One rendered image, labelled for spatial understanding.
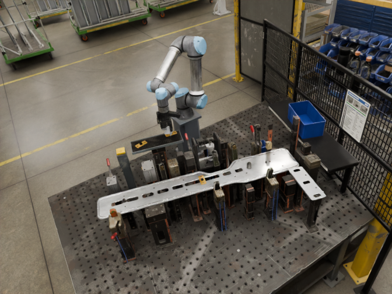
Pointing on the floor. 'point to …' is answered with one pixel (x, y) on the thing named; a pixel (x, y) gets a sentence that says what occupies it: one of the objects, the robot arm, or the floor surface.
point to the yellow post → (370, 243)
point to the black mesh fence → (333, 122)
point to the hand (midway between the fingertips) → (170, 132)
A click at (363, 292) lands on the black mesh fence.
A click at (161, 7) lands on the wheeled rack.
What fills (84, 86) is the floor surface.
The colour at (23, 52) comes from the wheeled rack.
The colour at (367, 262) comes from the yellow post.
